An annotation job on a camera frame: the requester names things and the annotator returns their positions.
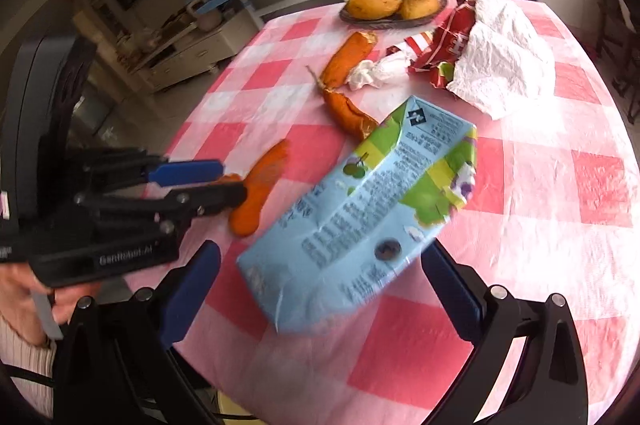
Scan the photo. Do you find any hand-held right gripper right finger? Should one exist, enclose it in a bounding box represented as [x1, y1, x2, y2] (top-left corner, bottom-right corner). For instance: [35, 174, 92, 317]
[421, 239, 590, 425]

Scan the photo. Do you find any round yellow mango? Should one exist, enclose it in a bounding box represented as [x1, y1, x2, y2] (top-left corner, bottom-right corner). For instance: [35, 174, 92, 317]
[399, 0, 440, 20]

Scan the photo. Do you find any wooden folding chair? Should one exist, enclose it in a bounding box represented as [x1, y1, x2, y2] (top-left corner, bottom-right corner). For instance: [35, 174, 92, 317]
[585, 0, 640, 126]

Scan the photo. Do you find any person's left forearm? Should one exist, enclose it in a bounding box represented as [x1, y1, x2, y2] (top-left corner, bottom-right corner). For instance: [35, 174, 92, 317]
[0, 312, 58, 418]

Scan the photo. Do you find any long yellow mango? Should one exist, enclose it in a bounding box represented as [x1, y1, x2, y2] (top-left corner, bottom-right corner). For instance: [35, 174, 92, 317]
[346, 0, 403, 20]

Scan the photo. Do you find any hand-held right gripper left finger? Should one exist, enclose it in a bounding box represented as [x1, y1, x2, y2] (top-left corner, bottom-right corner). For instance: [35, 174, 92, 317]
[52, 240, 222, 425]

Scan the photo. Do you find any orange carrot piece with stem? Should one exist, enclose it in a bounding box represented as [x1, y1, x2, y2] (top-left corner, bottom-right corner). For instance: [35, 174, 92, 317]
[306, 66, 381, 142]

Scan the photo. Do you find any light blue drink carton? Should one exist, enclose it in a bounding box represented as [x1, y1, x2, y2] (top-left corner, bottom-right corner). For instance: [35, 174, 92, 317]
[236, 95, 478, 336]

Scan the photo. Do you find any dark wicker basket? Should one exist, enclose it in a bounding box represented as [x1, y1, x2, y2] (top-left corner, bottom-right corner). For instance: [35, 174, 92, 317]
[339, 0, 447, 27]

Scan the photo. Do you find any crumpled white tissue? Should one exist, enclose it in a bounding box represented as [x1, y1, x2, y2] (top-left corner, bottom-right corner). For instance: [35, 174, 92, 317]
[346, 59, 396, 92]

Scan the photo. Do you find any pink checked tablecloth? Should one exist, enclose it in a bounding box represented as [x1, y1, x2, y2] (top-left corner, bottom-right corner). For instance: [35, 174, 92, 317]
[160, 0, 640, 425]

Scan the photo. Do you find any person's left hand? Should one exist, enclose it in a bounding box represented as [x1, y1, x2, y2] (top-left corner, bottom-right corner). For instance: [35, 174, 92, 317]
[0, 262, 103, 347]

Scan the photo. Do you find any white plastic bag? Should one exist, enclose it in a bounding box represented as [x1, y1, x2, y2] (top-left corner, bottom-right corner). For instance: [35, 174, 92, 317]
[446, 0, 556, 120]

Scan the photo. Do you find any cream television cabinet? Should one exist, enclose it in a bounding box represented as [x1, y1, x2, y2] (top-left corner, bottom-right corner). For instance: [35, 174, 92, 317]
[75, 0, 251, 93]

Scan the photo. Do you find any red snack wrapper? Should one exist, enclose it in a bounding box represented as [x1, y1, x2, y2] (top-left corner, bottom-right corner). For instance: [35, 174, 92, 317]
[385, 0, 483, 90]

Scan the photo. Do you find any white kettlebell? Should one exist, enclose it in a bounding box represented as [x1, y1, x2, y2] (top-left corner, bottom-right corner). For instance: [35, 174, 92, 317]
[196, 6, 222, 32]

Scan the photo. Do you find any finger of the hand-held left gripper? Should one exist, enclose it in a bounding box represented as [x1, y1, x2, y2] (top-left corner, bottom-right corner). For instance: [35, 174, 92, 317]
[75, 181, 248, 228]
[80, 147, 224, 188]

